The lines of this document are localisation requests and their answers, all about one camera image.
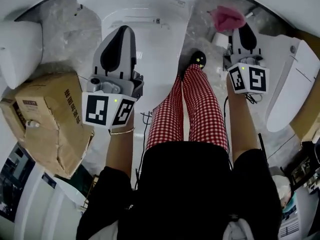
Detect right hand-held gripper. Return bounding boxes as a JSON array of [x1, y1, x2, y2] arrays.
[[223, 22, 270, 95]]

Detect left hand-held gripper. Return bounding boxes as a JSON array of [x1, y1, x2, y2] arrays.
[[81, 25, 145, 130]]

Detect pink cloth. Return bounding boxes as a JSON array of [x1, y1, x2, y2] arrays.
[[207, 5, 247, 34]]

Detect white tank toilet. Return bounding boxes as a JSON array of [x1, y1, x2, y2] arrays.
[[75, 0, 203, 110]]

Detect person's left forearm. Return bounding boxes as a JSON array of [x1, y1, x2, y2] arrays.
[[106, 108, 136, 179]]

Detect person's right forearm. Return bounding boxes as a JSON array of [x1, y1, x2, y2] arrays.
[[226, 81, 260, 164]]

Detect white tankless smart toilet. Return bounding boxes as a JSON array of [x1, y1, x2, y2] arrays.
[[259, 33, 320, 132]]

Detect white egg-shaped toilet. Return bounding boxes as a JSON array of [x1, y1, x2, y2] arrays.
[[0, 21, 43, 90]]

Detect loose white paper roll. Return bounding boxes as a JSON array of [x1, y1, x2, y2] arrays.
[[211, 32, 232, 49]]

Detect person's black shoe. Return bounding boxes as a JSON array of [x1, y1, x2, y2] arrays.
[[189, 50, 207, 70]]

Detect person's red checked trousers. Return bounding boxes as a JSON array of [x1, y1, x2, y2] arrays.
[[144, 63, 228, 152]]

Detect labelled cardboard box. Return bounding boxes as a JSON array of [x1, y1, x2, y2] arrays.
[[14, 71, 95, 180]]

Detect tall brown cardboard box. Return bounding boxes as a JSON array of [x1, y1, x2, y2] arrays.
[[289, 31, 320, 142]]

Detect grey chair with black legs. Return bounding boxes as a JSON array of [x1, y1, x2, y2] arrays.
[[257, 133, 268, 160]]

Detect cardboard box with black band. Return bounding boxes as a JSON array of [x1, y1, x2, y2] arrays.
[[0, 98, 27, 142]]

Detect cluttered equipment shelf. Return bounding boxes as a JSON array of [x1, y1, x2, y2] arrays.
[[282, 143, 320, 235]]

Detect person's black top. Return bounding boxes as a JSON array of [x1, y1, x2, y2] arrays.
[[76, 141, 282, 240]]

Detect black framed glass cabinet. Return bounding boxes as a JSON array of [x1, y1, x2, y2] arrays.
[[0, 143, 36, 222]]

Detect thin bracelet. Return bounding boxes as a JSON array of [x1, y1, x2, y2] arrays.
[[109, 126, 136, 136]]

